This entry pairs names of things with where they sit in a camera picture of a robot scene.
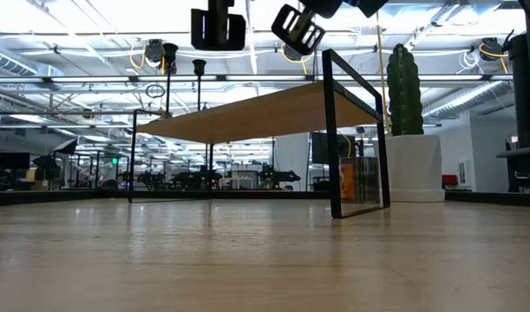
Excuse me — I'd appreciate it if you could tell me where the white plant pot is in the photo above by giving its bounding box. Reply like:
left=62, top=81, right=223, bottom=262
left=378, top=133, right=447, bottom=204

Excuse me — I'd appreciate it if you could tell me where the ceiling cable reel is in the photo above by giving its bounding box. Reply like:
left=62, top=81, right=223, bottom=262
left=479, top=37, right=510, bottom=62
left=283, top=42, right=304, bottom=62
left=143, top=38, right=166, bottom=65

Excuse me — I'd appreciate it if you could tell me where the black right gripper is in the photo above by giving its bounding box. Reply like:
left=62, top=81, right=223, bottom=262
left=271, top=3, right=327, bottom=56

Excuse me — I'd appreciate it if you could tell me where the black background screen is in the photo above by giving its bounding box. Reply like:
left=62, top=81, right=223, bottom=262
left=311, top=132, right=357, bottom=166

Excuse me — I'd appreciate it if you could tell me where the orange candle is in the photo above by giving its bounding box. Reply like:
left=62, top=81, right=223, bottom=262
left=338, top=156, right=382, bottom=205

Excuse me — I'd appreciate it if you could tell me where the black candlestick holder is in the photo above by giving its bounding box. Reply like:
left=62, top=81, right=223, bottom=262
left=192, top=58, right=207, bottom=112
left=160, top=42, right=180, bottom=119

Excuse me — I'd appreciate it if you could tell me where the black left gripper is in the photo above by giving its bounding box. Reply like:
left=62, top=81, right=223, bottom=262
left=190, top=0, right=247, bottom=52

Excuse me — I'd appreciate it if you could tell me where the white partition panel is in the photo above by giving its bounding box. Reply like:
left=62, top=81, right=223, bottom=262
left=274, top=132, right=312, bottom=192

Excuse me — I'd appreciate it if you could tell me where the wooden riser shelf black frame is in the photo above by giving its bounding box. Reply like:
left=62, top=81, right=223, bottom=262
left=128, top=48, right=392, bottom=219

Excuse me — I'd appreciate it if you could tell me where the dark grey desk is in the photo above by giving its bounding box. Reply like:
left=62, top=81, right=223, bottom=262
left=496, top=145, right=530, bottom=194

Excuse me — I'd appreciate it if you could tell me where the yellow hanging cable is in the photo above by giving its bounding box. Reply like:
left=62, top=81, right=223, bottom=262
left=375, top=11, right=392, bottom=133

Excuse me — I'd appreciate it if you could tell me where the green cactus plant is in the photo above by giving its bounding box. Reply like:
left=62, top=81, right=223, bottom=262
left=385, top=42, right=425, bottom=137

